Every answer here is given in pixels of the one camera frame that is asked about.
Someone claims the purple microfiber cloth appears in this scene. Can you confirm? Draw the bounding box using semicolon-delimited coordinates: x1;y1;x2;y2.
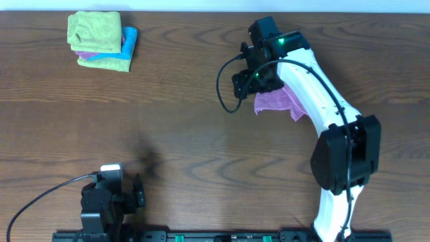
254;84;308;121

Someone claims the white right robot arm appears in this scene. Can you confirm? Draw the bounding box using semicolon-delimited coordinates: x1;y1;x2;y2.
232;30;381;241

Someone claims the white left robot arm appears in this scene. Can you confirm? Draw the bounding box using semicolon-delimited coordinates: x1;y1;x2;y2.
81;170;146;241

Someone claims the folded blue cloth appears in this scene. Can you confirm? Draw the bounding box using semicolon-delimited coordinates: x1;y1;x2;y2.
87;27;138;61

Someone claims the folded green bottom cloth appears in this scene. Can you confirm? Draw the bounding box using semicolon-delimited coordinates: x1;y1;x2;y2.
77;57;132;73

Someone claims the folded green cloth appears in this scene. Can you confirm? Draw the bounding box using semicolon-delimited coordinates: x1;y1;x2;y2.
67;11;122;53
77;57;132;73

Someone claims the folded purple stacked cloth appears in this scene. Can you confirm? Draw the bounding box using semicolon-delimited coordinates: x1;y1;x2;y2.
75;51;130;61

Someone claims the folded green top cloth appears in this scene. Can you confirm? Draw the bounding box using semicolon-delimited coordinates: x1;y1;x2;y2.
67;11;122;53

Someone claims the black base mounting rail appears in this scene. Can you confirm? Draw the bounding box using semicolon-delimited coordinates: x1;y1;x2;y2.
52;230;393;242

